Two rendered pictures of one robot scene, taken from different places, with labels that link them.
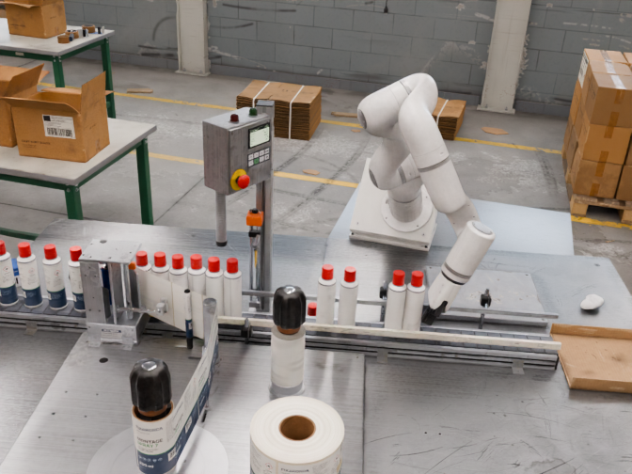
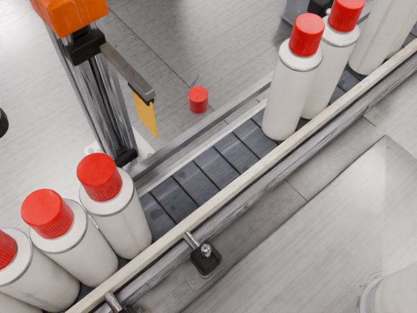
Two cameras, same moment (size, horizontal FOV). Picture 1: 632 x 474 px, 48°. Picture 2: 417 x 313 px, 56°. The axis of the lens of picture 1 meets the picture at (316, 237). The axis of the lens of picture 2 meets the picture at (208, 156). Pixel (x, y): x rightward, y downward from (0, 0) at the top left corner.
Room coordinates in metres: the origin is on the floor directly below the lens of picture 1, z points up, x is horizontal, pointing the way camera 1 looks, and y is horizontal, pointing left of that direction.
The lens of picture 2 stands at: (1.55, 0.27, 1.38)
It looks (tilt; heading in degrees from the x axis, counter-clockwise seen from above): 61 degrees down; 315
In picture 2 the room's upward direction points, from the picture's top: 2 degrees clockwise
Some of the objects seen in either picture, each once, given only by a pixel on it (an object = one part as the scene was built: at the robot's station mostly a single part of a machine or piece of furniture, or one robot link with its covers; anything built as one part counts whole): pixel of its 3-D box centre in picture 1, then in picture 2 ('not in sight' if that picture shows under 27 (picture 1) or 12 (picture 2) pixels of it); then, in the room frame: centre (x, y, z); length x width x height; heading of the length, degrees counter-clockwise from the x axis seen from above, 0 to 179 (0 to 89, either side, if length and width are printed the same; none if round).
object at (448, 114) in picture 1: (424, 115); not in sight; (6.12, -0.92, 0.11); 0.65 x 0.54 x 0.22; 73
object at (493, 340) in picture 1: (370, 331); (359, 88); (1.66, -0.17, 0.90); 1.07 x 0.01 x 0.02; 87
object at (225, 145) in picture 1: (238, 150); not in sight; (1.81, 0.22, 1.38); 0.17 x 0.10 x 0.19; 142
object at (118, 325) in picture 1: (116, 291); not in sight; (1.65, 0.55, 1.01); 0.14 x 0.13 x 0.26; 87
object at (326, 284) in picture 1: (325, 297); (291, 84); (1.71, -0.04, 0.98); 0.05 x 0.05 x 0.20
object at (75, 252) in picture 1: (79, 278); not in sight; (1.74, 0.68, 0.98); 0.05 x 0.05 x 0.20
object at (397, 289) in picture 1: (395, 303); (388, 17); (1.70, -0.24, 0.98); 0.05 x 0.05 x 0.20
